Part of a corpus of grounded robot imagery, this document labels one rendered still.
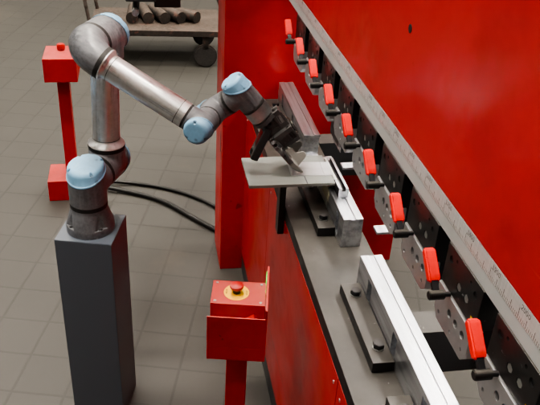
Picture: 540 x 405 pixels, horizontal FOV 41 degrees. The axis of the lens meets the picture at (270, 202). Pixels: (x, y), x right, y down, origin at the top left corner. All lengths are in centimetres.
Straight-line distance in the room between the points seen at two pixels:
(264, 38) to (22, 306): 155
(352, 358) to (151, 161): 285
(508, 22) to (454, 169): 29
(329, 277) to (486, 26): 97
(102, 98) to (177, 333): 123
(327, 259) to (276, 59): 117
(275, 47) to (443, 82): 167
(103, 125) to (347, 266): 86
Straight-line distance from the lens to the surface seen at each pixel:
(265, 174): 217
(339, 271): 199
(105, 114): 225
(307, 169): 221
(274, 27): 293
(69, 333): 253
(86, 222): 227
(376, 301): 180
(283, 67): 299
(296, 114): 266
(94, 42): 205
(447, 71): 133
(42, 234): 377
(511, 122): 112
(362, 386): 167
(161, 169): 429
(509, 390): 119
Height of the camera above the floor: 205
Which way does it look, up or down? 31 degrees down
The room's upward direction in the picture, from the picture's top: 4 degrees clockwise
